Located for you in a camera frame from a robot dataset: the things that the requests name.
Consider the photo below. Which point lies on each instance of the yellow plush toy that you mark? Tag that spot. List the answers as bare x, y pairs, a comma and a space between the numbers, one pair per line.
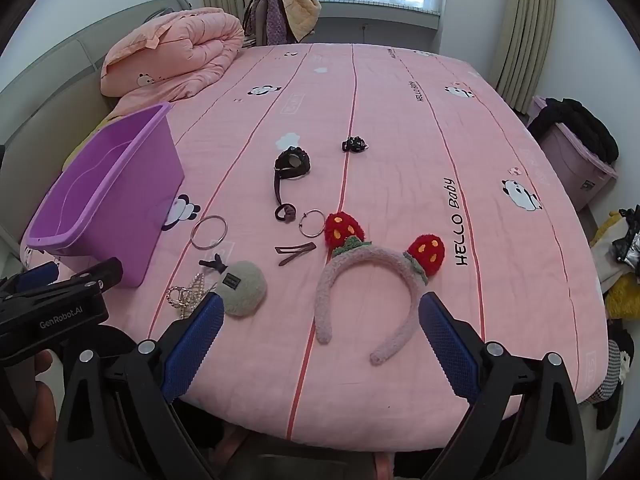
622, 292

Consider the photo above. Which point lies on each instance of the shiny black jacket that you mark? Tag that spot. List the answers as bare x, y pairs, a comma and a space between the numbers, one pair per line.
630, 247

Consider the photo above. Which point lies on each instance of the person's left hand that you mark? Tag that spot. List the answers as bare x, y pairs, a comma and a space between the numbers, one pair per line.
42, 415

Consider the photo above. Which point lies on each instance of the folded pink quilt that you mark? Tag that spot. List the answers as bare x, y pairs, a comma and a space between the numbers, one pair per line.
190, 45

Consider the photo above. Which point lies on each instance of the black wrist watch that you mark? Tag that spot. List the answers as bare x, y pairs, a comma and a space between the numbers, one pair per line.
292, 162

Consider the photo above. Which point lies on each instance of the black fuzzy garment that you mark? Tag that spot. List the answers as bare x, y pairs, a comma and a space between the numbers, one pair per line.
580, 125

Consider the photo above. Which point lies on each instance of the purple storage box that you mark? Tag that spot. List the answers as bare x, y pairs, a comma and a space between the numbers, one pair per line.
575, 170

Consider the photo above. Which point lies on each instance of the purple plastic bin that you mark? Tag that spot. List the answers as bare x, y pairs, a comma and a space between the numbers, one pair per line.
110, 200

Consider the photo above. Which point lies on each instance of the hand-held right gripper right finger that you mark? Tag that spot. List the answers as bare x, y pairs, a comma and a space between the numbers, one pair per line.
450, 350

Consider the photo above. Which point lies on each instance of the beige quilted jacket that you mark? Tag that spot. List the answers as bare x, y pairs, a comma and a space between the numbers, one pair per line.
300, 7

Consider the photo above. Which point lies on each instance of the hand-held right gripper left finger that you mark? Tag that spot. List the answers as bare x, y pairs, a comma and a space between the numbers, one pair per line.
195, 345

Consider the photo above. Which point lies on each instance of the grey fluffy pompom clip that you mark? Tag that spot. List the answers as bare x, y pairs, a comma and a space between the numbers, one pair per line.
245, 290

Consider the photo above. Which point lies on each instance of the dark chair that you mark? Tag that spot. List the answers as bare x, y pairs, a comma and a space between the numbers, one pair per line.
252, 7

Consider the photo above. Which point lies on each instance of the plain silver bangle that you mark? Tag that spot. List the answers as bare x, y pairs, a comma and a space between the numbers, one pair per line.
192, 234

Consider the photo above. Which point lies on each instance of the pink strawberry headband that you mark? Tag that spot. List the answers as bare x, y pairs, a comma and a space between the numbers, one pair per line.
330, 280

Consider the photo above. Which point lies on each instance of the grey padded headboard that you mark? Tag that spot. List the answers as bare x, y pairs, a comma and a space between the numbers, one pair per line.
50, 75

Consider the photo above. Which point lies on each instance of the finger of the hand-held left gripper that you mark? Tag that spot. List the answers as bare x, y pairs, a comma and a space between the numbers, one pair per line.
37, 275
102, 272

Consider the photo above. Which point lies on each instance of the pink panda bed sheet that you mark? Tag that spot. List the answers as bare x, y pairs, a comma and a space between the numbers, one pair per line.
400, 110

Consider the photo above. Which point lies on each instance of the yellow pillow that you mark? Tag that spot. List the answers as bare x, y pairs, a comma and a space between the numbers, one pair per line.
97, 125

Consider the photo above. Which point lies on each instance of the brown hair clip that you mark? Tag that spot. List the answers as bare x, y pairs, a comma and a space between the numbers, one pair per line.
295, 251

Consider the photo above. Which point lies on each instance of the checkered garment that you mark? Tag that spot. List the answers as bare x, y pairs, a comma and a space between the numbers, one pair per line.
612, 380

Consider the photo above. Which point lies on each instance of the silver bangle with beads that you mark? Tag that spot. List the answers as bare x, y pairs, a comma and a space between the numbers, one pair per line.
301, 219

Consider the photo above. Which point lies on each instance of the purple knitted garment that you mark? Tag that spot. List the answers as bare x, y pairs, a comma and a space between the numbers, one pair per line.
274, 20

